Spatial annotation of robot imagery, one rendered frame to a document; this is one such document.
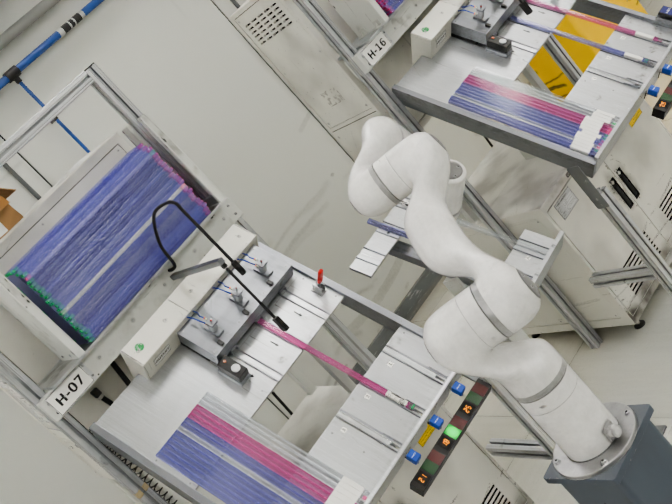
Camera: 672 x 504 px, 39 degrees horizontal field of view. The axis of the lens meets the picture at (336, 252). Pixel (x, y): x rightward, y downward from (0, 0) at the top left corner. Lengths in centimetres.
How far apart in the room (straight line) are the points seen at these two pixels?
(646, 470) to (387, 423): 73
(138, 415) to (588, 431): 118
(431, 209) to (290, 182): 272
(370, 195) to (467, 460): 117
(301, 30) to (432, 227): 152
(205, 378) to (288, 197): 213
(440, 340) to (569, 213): 157
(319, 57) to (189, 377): 127
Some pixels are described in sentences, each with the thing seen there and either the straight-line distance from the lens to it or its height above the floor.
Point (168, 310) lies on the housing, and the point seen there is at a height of 130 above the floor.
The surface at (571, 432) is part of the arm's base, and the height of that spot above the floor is 79.
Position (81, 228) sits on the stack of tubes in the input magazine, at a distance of 255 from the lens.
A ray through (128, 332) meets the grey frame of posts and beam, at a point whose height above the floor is 133.
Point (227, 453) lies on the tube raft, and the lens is 242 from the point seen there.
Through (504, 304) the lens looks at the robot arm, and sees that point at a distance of 173.
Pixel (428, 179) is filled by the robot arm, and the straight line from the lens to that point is 192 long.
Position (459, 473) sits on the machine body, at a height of 35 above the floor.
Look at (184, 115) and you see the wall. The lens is 441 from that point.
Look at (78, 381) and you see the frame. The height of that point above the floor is 134.
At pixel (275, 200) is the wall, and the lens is 451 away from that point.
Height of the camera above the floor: 182
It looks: 16 degrees down
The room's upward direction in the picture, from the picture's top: 43 degrees counter-clockwise
